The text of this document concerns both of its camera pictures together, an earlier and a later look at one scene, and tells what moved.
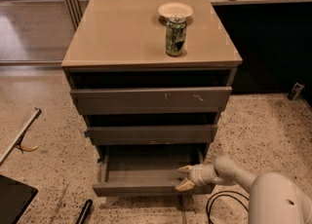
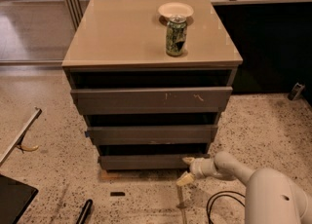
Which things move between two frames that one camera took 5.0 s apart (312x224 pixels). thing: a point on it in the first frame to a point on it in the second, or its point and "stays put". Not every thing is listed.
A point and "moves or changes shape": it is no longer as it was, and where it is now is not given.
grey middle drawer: [189, 129] stays put
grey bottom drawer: [149, 170] moves or changes shape
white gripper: [196, 175] to [196, 168]
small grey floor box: [295, 91] stays put
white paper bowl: [175, 8] stays put
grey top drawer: [110, 91] stays put
